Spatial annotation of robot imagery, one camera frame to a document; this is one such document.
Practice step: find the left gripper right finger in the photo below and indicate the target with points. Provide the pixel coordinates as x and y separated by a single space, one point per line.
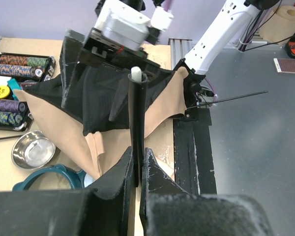
166 209

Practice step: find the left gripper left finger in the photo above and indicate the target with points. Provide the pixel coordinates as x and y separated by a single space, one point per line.
105 208

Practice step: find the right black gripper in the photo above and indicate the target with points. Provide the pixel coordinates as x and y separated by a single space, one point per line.
96 50

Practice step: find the black tent pole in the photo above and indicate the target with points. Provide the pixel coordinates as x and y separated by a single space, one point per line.
228 99
137 90

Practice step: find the tan fabric pet tent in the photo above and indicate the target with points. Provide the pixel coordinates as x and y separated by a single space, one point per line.
83 130

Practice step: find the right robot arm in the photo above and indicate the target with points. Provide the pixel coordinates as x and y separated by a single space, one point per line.
197 61

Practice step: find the teal double pet bowl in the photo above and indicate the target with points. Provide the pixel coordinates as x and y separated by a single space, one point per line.
57 176

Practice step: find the black poker chip case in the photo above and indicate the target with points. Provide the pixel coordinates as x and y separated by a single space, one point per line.
19 72

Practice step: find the stainless steel bowl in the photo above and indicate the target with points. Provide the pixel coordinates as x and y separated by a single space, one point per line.
32 151

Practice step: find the smartphone on floor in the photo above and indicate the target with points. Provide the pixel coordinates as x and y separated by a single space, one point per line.
284 65

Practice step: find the brown paper roll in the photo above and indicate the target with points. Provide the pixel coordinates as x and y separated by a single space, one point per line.
280 27

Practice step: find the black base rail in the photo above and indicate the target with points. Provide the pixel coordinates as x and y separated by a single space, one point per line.
193 161

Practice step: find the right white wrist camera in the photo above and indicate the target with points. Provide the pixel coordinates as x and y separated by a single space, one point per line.
122 21

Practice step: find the aluminium frame rail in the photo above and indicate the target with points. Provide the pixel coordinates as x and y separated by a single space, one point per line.
179 48

